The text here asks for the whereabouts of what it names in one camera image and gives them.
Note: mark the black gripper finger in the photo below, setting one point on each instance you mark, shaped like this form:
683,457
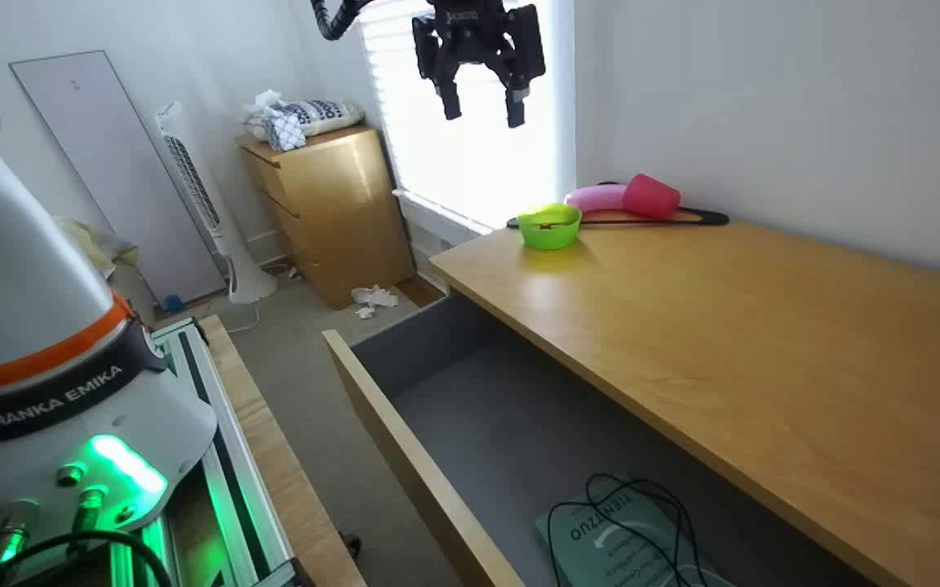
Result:
517,103
448,99

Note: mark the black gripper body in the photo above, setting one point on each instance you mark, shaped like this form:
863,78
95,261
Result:
476,35

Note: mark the wooden cabinet drawer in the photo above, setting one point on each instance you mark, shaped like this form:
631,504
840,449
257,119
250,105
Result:
485,434

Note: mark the robot base wooden platform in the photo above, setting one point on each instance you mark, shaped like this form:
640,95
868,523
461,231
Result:
246,515

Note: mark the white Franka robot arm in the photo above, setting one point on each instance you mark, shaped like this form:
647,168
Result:
102,420

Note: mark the wooden cabinet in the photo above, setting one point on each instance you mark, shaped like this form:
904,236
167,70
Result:
797,369

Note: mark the green plastic bowl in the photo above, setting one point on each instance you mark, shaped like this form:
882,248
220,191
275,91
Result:
550,229

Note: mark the small wooden dresser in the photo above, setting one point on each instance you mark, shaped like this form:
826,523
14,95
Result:
338,209

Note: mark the folded cloths on dresser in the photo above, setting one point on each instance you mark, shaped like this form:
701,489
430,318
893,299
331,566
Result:
288,126

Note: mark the crumpled white paper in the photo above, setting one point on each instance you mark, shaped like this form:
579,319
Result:
372,299

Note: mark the white tower fan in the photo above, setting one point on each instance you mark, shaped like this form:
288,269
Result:
246,282

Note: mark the white leaning board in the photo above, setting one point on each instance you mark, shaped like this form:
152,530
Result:
105,140

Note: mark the green plastic bag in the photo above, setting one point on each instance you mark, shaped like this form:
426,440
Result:
625,532

